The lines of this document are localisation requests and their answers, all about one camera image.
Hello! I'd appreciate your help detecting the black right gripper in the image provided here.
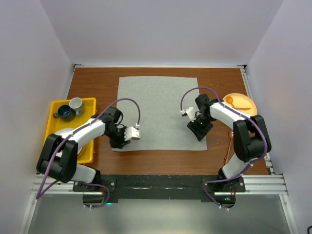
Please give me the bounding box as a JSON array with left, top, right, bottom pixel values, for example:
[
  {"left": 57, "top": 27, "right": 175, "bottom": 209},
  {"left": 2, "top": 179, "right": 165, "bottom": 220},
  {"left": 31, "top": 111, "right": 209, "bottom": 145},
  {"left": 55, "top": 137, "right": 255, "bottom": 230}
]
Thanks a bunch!
[{"left": 187, "top": 115, "right": 214, "bottom": 141}]

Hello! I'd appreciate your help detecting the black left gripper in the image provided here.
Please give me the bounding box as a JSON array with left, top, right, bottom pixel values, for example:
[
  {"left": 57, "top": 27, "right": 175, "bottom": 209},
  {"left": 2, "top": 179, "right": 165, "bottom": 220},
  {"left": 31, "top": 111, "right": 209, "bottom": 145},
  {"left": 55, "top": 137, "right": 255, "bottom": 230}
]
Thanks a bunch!
[{"left": 105, "top": 126, "right": 130, "bottom": 149}]

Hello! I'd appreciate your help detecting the grey cloth napkin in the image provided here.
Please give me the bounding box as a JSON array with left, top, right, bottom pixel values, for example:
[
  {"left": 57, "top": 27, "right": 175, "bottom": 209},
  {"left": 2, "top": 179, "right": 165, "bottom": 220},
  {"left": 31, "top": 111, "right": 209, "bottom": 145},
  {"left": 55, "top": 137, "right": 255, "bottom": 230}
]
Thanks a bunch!
[{"left": 117, "top": 76, "right": 207, "bottom": 152}]

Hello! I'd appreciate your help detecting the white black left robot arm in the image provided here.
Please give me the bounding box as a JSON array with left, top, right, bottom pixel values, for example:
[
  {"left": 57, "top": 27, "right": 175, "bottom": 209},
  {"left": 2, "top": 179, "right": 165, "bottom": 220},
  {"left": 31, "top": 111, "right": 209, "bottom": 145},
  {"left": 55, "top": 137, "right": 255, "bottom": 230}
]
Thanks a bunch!
[{"left": 36, "top": 107, "right": 130, "bottom": 191}]

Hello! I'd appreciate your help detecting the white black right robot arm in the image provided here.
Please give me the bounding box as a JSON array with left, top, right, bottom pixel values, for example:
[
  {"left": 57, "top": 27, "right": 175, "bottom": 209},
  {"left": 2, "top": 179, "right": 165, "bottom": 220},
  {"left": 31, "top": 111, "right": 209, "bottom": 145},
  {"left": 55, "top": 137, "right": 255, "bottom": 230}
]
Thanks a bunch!
[{"left": 180, "top": 94, "right": 272, "bottom": 192}]

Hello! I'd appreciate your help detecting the copper metal spoon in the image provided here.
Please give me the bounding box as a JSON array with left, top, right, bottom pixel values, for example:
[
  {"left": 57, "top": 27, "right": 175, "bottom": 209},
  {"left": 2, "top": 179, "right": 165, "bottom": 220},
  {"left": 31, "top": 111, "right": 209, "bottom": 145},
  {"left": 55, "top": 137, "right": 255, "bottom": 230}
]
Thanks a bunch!
[{"left": 224, "top": 131, "right": 234, "bottom": 165}]

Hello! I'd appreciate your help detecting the orange plastic spoon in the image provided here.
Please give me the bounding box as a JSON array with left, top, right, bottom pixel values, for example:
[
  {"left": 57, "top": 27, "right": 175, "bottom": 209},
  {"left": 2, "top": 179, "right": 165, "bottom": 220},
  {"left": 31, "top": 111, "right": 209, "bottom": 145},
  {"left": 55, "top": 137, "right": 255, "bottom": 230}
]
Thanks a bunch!
[{"left": 225, "top": 96, "right": 239, "bottom": 109}]

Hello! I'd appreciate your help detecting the orange divided plate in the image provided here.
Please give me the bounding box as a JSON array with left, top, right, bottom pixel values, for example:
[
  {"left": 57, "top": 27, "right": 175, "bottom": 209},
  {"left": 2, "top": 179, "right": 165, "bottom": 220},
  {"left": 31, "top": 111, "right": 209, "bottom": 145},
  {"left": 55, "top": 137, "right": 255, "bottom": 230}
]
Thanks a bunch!
[{"left": 222, "top": 93, "right": 257, "bottom": 116}]

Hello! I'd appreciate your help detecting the grey ceramic mug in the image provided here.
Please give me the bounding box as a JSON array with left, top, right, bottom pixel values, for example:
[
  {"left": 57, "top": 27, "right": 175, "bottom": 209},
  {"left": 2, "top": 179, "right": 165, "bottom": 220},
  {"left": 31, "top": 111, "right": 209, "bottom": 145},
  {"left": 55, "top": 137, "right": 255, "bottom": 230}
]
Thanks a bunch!
[{"left": 69, "top": 97, "right": 85, "bottom": 116}]

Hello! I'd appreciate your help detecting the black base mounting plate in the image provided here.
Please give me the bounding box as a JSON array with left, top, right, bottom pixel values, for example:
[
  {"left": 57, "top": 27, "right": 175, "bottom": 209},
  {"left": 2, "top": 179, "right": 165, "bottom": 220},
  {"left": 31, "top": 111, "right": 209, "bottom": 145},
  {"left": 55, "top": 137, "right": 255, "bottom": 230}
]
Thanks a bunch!
[{"left": 72, "top": 174, "right": 245, "bottom": 204}]

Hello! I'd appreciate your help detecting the white ceramic plate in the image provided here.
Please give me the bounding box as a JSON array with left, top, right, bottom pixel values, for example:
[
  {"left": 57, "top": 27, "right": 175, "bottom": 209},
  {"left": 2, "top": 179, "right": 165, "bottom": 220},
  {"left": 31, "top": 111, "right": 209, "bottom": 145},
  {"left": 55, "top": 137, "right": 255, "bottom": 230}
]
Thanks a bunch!
[{"left": 55, "top": 128, "right": 83, "bottom": 158}]

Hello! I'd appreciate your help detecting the dark blue ceramic cup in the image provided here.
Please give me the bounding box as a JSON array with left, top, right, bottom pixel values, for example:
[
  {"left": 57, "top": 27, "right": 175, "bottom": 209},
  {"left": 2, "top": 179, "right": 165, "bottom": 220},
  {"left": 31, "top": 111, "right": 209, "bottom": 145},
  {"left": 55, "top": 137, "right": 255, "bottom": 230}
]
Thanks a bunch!
[{"left": 53, "top": 105, "right": 75, "bottom": 122}]

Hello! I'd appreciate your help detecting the yellow plastic tray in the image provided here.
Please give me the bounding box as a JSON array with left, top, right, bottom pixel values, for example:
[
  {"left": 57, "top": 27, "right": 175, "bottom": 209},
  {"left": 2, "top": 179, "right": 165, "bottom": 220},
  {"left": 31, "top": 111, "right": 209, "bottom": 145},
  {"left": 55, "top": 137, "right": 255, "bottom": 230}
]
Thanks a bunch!
[{"left": 43, "top": 97, "right": 97, "bottom": 164}]

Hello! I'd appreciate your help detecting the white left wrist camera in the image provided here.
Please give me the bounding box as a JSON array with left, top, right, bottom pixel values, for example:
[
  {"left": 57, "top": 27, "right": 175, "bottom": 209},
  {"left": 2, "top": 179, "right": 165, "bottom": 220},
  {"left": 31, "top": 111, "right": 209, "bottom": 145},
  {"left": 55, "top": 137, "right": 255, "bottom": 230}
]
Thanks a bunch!
[{"left": 124, "top": 126, "right": 141, "bottom": 141}]

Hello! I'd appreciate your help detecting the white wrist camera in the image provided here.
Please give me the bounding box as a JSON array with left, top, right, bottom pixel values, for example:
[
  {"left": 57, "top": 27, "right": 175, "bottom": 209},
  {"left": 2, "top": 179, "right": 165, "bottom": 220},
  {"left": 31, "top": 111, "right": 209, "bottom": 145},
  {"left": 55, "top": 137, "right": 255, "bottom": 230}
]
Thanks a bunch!
[
  {"left": 124, "top": 126, "right": 141, "bottom": 141},
  {"left": 180, "top": 107, "right": 196, "bottom": 122}
]

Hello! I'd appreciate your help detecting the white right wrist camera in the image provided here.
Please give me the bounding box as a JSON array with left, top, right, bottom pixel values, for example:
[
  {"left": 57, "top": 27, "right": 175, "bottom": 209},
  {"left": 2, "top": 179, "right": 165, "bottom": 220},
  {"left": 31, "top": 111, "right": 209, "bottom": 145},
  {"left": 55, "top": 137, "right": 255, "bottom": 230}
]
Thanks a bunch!
[{"left": 180, "top": 107, "right": 196, "bottom": 122}]

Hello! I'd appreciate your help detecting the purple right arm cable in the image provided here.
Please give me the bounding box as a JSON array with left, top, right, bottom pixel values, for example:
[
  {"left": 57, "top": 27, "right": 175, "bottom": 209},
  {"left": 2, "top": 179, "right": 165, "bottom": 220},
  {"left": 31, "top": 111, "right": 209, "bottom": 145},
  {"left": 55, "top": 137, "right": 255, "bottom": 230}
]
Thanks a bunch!
[{"left": 180, "top": 87, "right": 272, "bottom": 171}]

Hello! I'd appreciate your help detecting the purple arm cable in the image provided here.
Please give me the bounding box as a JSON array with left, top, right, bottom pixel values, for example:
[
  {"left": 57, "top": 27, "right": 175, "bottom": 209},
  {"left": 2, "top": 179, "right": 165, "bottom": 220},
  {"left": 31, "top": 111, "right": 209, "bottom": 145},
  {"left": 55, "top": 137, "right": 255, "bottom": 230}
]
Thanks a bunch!
[
  {"left": 180, "top": 87, "right": 272, "bottom": 171},
  {"left": 35, "top": 97, "right": 141, "bottom": 200}
]

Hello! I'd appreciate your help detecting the aluminium right frame rail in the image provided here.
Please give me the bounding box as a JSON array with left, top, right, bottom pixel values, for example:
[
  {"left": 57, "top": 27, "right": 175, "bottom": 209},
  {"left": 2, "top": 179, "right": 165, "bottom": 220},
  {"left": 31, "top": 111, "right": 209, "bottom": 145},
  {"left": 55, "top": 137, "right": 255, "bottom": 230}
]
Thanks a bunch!
[{"left": 237, "top": 64, "right": 276, "bottom": 175}]

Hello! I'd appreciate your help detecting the aluminium frame rail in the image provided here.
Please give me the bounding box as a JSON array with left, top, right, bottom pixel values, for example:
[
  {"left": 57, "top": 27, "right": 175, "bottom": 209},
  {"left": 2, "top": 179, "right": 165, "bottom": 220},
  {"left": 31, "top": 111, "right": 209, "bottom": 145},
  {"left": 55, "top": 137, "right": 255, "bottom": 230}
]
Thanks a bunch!
[
  {"left": 31, "top": 175, "right": 288, "bottom": 196},
  {"left": 237, "top": 64, "right": 276, "bottom": 175}
]

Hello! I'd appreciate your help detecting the aluminium front frame rail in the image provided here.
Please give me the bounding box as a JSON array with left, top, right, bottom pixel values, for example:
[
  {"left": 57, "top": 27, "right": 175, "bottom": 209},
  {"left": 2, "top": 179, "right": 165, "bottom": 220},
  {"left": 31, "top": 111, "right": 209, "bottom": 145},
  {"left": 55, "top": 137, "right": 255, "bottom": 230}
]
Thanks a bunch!
[{"left": 31, "top": 175, "right": 288, "bottom": 196}]

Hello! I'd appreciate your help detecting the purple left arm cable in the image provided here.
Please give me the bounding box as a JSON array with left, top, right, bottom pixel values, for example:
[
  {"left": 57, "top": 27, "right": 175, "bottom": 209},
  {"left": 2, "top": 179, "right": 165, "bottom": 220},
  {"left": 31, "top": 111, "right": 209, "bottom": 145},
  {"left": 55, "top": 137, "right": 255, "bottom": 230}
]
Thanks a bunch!
[{"left": 35, "top": 97, "right": 141, "bottom": 200}]

